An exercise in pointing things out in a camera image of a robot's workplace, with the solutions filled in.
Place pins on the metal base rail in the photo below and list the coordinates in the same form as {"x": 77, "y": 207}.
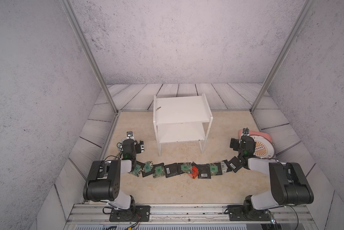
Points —
{"x": 184, "y": 217}

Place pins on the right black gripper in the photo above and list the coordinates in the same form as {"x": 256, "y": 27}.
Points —
{"x": 236, "y": 142}

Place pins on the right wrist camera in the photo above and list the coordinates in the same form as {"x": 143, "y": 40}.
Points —
{"x": 245, "y": 132}

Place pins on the round patterned plate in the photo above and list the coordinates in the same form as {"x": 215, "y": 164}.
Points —
{"x": 264, "y": 149}

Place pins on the white two-tier shelf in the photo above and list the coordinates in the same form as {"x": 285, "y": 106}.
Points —
{"x": 182, "y": 119}

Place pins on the green tea bag top shelf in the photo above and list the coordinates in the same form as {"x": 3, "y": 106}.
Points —
{"x": 184, "y": 168}

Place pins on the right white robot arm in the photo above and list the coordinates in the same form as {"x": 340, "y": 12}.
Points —
{"x": 288, "y": 183}

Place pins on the yellow patterned bowl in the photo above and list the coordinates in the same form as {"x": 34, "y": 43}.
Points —
{"x": 119, "y": 145}

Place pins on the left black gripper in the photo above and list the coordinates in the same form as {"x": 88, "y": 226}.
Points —
{"x": 137, "y": 146}

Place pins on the left metal frame post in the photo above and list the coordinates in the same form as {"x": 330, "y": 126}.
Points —
{"x": 66, "y": 4}

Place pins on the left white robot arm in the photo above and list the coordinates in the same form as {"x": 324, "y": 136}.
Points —
{"x": 103, "y": 182}

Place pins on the metal frame post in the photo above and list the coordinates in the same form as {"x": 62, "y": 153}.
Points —
{"x": 66, "y": 4}
{"x": 304, "y": 13}

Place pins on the pink tray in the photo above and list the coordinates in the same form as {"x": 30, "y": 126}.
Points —
{"x": 261, "y": 133}

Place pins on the small green tea bag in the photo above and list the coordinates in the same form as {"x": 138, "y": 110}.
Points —
{"x": 137, "y": 169}
{"x": 215, "y": 168}

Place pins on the right metal frame post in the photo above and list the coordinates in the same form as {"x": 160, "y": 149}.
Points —
{"x": 304, "y": 13}

